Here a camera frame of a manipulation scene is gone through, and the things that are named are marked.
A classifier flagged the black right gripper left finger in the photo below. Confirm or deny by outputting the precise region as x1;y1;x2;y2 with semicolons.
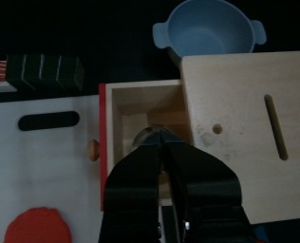
98;132;165;243

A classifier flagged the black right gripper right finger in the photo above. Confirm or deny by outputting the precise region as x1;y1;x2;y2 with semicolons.
161;133;261;243

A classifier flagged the red play dough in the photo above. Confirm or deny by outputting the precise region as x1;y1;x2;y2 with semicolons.
3;206;74;243

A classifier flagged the pale wooden drawer box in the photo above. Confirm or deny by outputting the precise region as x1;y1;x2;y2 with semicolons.
180;50;300;226

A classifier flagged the light blue toy bowl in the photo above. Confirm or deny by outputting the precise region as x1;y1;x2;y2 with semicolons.
152;0;268;66

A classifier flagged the dark green striped toy block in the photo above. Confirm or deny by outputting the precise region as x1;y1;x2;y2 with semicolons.
5;53;86;93

